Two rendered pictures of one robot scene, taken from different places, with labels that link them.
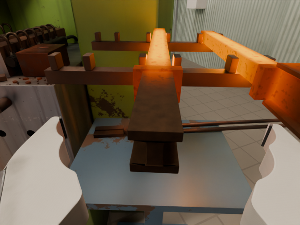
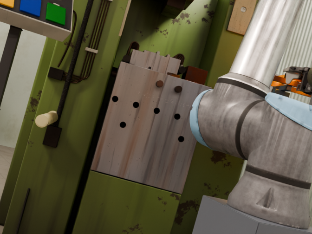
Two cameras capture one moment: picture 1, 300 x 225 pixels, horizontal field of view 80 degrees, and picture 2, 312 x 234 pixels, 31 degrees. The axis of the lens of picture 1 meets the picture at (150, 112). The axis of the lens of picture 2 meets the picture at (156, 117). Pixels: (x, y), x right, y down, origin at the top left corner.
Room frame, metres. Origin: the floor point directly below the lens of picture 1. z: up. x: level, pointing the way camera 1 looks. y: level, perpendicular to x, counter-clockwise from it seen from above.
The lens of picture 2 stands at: (-1.84, 0.62, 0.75)
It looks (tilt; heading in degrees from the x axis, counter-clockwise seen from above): 0 degrees down; 355
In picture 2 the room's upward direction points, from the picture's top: 16 degrees clockwise
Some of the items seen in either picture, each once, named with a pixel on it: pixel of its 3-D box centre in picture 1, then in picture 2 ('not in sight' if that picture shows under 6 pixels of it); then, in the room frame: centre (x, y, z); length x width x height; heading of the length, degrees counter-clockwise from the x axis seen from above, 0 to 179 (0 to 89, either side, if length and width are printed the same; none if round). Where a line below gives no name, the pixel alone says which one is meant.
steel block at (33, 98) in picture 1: (52, 107); (146, 125); (0.69, 0.43, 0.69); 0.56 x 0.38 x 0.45; 1
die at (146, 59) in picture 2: (15, 45); (151, 64); (0.68, 0.49, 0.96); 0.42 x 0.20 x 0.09; 1
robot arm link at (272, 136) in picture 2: not in sight; (285, 135); (-0.57, 0.21, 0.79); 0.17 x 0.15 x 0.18; 37
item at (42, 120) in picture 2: not in sight; (48, 118); (0.38, 0.83, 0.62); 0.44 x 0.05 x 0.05; 1
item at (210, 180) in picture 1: (155, 153); not in sight; (0.35, -0.02, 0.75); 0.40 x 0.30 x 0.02; 89
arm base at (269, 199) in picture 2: not in sight; (272, 194); (-0.57, 0.20, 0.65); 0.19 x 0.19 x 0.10
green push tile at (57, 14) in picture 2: not in sight; (55, 14); (0.31, 0.90, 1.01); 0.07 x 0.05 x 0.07; 116
